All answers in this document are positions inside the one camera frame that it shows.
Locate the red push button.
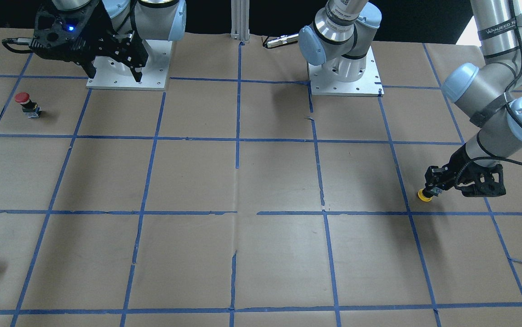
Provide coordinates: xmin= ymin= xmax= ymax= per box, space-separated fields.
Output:
xmin=14 ymin=92 xmax=41 ymax=119

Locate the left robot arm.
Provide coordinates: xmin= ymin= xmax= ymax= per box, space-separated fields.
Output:
xmin=298 ymin=0 xmax=522 ymax=202

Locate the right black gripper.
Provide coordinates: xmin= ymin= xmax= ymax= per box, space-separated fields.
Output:
xmin=30 ymin=2 xmax=149 ymax=82

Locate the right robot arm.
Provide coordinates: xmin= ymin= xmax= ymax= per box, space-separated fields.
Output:
xmin=28 ymin=0 xmax=187 ymax=90

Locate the yellow push button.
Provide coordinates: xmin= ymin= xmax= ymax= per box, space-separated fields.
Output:
xmin=417 ymin=188 xmax=443 ymax=202

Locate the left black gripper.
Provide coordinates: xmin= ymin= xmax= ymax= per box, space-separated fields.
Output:
xmin=424 ymin=145 xmax=482 ymax=196

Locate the aluminium frame post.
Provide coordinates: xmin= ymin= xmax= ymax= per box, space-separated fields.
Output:
xmin=230 ymin=0 xmax=250 ymax=43

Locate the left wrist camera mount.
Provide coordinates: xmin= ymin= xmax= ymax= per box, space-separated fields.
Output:
xmin=455 ymin=163 xmax=507 ymax=198

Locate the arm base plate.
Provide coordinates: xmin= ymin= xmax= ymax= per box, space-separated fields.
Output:
xmin=86 ymin=40 xmax=176 ymax=91
xmin=307 ymin=48 xmax=385 ymax=97

